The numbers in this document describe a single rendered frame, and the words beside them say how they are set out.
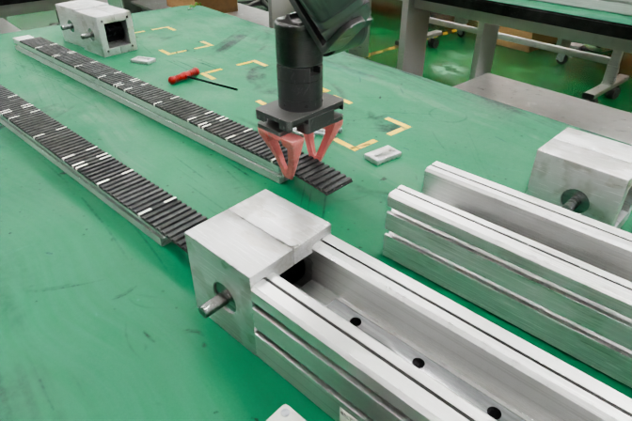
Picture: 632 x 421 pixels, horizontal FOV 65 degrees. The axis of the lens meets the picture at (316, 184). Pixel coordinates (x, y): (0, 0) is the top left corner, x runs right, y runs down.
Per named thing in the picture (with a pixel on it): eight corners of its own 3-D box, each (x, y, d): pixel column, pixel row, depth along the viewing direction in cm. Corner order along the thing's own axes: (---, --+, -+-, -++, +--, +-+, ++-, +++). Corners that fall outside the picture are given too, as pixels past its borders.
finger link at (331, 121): (343, 166, 69) (345, 103, 65) (308, 186, 65) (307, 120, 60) (308, 151, 73) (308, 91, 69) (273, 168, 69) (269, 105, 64)
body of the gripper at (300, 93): (345, 112, 65) (347, 57, 62) (290, 136, 59) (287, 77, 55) (309, 100, 69) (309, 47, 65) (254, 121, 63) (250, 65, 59)
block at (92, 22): (75, 52, 123) (65, 12, 118) (117, 42, 131) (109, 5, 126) (95, 60, 118) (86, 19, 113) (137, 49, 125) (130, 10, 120)
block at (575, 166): (511, 223, 62) (528, 156, 57) (549, 189, 68) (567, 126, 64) (594, 260, 56) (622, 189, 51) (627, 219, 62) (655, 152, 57)
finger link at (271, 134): (331, 173, 68) (332, 109, 63) (293, 194, 63) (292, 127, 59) (296, 157, 72) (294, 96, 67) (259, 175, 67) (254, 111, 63)
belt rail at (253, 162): (16, 50, 125) (12, 38, 123) (32, 46, 127) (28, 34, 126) (279, 184, 70) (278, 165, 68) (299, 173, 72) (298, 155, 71)
